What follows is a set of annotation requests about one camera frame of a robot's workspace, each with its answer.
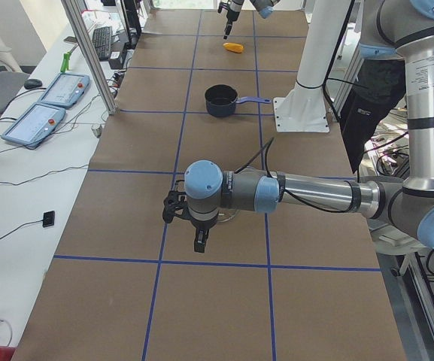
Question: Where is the near blue teach pendant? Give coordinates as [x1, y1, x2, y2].
[2, 102, 66, 149]

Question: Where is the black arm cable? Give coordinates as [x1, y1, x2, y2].
[235, 137, 364, 214]

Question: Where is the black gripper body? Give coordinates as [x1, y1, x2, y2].
[163, 180, 217, 229]
[218, 0, 242, 21]

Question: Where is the glass lid blue knob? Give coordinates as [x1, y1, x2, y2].
[217, 208, 239, 223]

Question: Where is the black computer keyboard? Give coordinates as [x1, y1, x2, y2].
[92, 26, 113, 60]

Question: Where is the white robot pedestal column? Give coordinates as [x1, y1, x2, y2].
[274, 0, 354, 133]

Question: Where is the person in dark clothes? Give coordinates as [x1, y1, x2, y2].
[340, 59, 406, 172]

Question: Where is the brown paper table mat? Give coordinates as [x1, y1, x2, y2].
[14, 10, 405, 360]

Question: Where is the far blue teach pendant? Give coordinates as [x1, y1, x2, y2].
[38, 73, 90, 109]

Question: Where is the small black square sensor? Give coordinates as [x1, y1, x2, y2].
[42, 211, 56, 228]

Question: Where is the black computer mouse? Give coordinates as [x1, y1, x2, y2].
[23, 78, 43, 89]

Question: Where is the blue teach pendant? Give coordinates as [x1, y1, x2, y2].
[2, 102, 66, 149]
[38, 73, 90, 109]

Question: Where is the blue saucepan with handle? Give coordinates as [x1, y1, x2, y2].
[205, 84, 272, 117]

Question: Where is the aluminium frame post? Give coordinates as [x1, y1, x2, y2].
[61, 0, 117, 115]

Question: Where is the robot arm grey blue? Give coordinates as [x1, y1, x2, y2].
[217, 0, 279, 40]
[162, 1, 434, 252]

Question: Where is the yellow corn cob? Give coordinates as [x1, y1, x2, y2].
[223, 42, 244, 53]

